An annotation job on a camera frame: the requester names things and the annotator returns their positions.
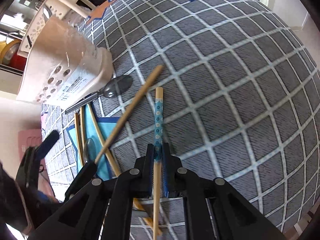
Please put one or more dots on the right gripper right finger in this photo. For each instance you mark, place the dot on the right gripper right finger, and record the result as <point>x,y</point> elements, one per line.
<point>170,166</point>

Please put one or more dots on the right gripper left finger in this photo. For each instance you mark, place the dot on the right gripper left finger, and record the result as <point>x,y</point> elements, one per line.
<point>142,183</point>

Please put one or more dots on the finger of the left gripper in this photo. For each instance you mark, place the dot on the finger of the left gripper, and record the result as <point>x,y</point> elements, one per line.
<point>46,145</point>

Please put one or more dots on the plain wooden chopstick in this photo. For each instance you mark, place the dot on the plain wooden chopstick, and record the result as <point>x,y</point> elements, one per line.
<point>121,122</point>

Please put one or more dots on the blue floral patterned chopstick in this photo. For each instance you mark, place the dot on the blue floral patterned chopstick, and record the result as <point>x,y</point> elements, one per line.
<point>157,165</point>

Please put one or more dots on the steel spoon dark handle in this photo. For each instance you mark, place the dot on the steel spoon dark handle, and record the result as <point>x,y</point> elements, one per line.
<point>113,88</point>

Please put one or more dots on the pink stool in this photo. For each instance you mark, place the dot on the pink stool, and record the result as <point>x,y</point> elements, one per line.
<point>29,138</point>

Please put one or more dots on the beige plastic utensil caddy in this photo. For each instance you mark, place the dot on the beige plastic utensil caddy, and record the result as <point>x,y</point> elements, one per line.
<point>63,66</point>

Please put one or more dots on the grey checkered tablecloth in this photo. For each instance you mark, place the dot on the grey checkered tablecloth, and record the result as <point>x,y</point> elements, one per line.
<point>241,94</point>

